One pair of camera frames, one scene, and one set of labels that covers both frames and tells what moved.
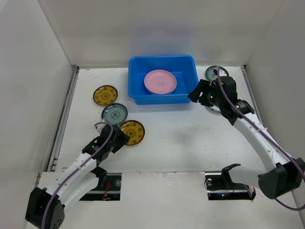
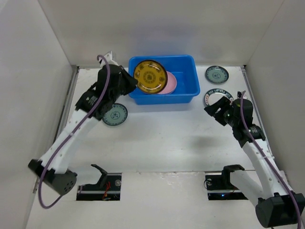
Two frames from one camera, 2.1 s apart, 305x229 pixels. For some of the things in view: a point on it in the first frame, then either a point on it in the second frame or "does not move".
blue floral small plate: x=114 y=113 does not move
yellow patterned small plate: x=134 y=130 to x=151 y=76
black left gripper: x=122 y=139 to x=132 y=82
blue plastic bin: x=184 y=68 does not move
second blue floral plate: x=210 y=75 does not move
